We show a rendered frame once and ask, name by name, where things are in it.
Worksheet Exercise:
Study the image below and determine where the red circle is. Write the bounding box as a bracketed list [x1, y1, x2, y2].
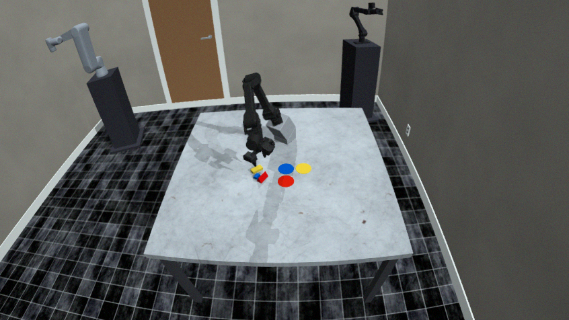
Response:
[278, 175, 294, 187]

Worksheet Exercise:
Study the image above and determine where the blue circle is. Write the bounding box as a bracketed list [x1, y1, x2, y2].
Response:
[278, 163, 294, 174]

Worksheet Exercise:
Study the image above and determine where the yellow circle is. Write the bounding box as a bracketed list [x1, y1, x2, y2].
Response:
[296, 163, 311, 174]

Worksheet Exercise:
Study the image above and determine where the yellow block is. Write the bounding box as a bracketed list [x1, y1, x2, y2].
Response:
[250, 165, 263, 174]

